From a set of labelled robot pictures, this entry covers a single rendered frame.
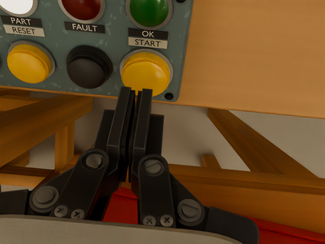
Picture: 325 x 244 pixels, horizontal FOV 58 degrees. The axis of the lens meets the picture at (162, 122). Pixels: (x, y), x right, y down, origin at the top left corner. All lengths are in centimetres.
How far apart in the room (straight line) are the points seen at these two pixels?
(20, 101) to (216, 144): 71
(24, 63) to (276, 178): 32
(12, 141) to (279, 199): 45
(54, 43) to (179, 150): 100
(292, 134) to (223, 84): 104
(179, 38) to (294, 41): 9
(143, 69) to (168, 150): 100
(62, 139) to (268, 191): 71
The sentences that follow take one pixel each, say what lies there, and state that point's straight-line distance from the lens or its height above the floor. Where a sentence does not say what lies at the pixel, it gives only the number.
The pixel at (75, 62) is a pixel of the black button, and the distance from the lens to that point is 18.
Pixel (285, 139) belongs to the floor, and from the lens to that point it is 124.
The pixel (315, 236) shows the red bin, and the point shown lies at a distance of 38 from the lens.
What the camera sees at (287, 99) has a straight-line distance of 23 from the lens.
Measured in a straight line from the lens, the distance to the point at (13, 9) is 18.
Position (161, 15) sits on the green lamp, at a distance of 16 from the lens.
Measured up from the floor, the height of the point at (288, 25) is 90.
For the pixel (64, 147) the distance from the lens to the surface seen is 96.
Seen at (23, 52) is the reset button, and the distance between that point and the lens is 19.
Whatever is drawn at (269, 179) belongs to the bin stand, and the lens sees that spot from 39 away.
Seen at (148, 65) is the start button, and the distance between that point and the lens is 17.
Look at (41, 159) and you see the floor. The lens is 127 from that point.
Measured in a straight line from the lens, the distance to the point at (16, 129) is 60.
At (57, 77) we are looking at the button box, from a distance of 20.
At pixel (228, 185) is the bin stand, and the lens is 35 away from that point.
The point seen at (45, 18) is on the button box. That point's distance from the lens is 18.
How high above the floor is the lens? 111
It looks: 79 degrees down
